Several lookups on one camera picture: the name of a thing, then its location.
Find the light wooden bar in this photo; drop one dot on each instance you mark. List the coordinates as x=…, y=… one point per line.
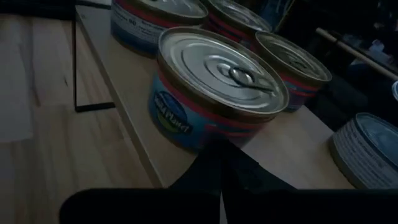
x=357, y=53

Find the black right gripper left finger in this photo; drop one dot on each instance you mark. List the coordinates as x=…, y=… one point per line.
x=155, y=208

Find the green white tuna can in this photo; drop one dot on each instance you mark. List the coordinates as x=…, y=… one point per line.
x=363, y=155

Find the blue red salmon can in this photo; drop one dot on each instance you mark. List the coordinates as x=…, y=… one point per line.
x=236, y=17
x=140, y=28
x=295, y=62
x=217, y=71

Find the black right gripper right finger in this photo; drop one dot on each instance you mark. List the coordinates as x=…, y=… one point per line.
x=280, y=208

